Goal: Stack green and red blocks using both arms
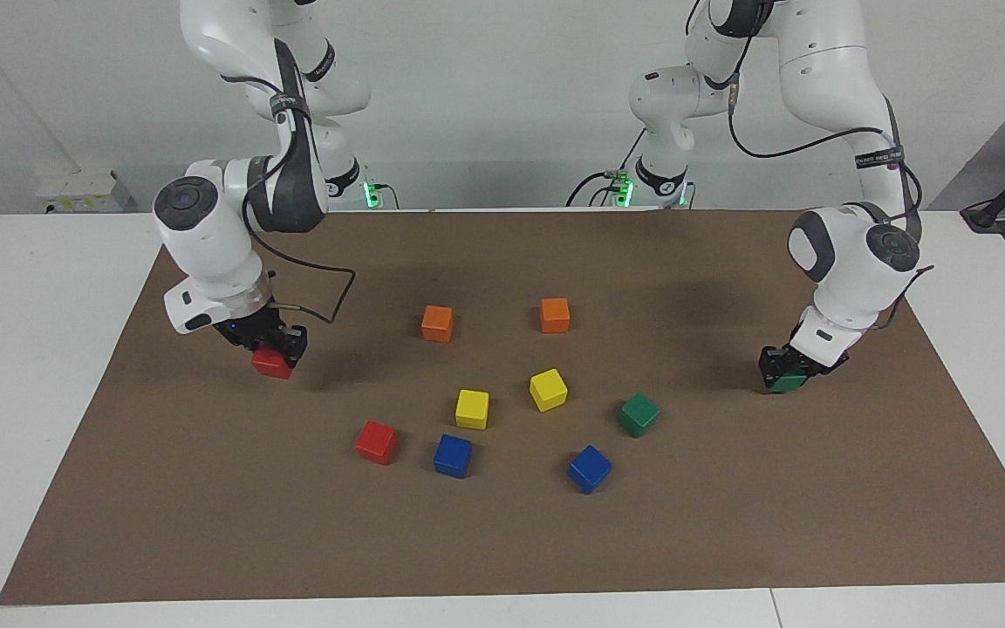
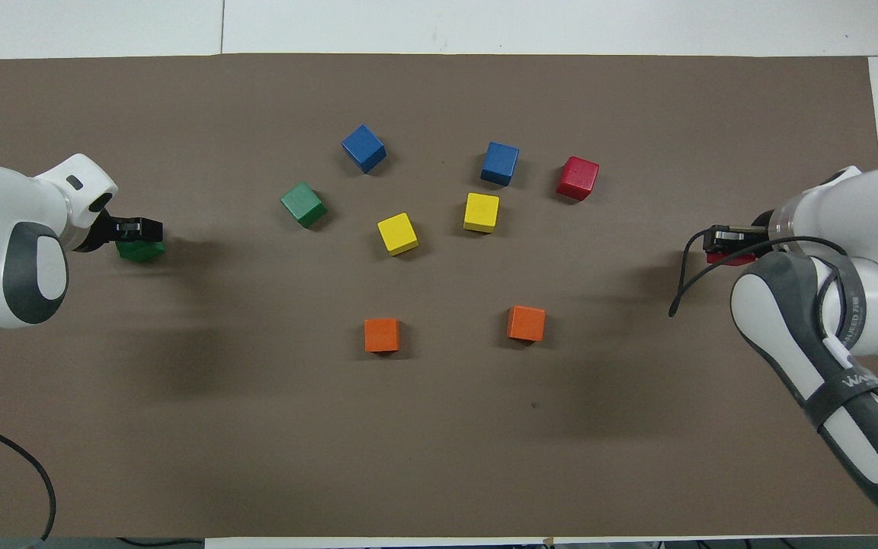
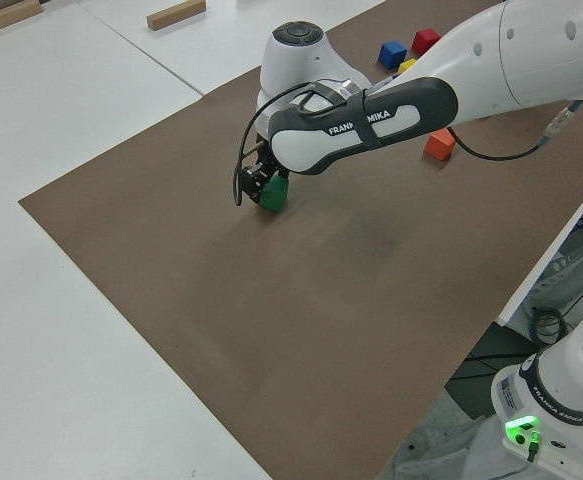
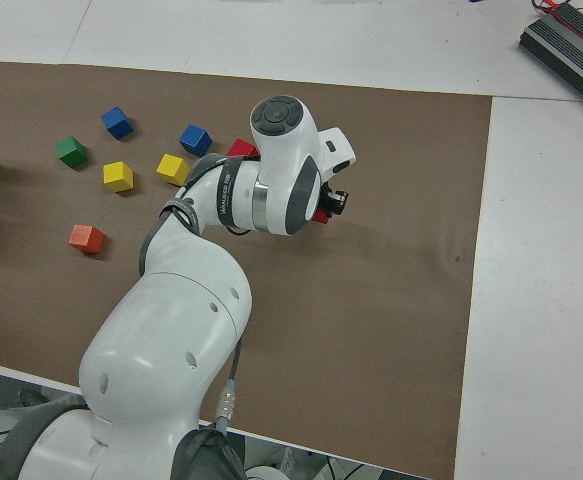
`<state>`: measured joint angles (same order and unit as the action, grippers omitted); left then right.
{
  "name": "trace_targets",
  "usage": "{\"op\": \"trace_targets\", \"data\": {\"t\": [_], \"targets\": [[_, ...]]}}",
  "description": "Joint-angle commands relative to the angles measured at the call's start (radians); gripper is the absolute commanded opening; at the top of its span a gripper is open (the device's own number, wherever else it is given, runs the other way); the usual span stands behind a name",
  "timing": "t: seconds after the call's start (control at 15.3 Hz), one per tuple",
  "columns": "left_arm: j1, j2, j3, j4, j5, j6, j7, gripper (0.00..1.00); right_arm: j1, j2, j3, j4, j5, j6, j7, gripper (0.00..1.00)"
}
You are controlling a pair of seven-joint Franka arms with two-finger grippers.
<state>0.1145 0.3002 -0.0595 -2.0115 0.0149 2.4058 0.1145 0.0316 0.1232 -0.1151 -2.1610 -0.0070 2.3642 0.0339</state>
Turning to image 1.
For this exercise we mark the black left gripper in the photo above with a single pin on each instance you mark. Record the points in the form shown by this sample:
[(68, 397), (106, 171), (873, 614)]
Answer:
[(803, 362)]

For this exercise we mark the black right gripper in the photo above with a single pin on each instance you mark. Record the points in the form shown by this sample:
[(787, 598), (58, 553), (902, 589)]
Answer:
[(263, 327)]

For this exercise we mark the green wooden cube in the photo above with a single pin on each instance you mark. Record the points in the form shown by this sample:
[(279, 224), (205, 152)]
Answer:
[(789, 383), (639, 414)]

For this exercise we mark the red wooden cube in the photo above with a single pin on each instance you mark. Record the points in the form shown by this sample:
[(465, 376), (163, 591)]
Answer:
[(271, 365), (377, 442)]

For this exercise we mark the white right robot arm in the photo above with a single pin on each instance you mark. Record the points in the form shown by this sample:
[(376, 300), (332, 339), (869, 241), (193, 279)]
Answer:
[(206, 244)]

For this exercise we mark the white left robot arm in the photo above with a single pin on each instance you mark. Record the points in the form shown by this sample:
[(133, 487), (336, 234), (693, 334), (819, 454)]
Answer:
[(851, 253)]

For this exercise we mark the orange wooden cube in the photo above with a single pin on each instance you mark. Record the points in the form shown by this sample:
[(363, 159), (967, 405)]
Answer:
[(555, 315), (437, 324)]

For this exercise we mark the yellow wooden cube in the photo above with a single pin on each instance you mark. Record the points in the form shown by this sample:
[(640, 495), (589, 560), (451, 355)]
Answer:
[(472, 409), (549, 389)]

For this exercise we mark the blue wooden cube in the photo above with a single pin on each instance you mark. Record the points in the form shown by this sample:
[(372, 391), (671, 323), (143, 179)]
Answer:
[(590, 468), (453, 455)]

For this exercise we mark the white box with yellow stickers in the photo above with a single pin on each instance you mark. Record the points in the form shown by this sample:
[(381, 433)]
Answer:
[(84, 187)]

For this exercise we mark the brown table mat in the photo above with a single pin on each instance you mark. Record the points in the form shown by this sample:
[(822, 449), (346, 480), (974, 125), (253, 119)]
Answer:
[(502, 541)]

